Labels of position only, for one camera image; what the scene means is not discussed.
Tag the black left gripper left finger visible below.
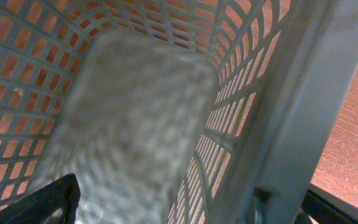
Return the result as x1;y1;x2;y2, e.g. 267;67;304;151
0;174;81;224

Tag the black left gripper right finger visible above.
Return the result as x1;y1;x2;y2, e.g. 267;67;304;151
294;184;358;224

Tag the dark grey plastic basket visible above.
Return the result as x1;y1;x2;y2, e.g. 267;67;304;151
0;0;358;223

